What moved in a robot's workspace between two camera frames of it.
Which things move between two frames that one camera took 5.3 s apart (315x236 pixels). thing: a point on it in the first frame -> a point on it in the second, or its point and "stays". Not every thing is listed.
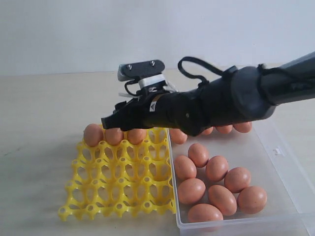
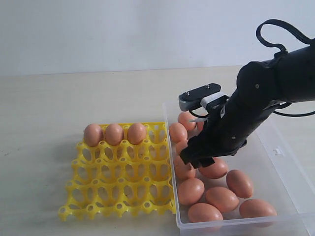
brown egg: (113, 136) stays
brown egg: (136, 136) stays
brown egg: (204, 212) stays
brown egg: (252, 199) -> (254, 208)
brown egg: (93, 134) stays
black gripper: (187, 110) -> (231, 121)
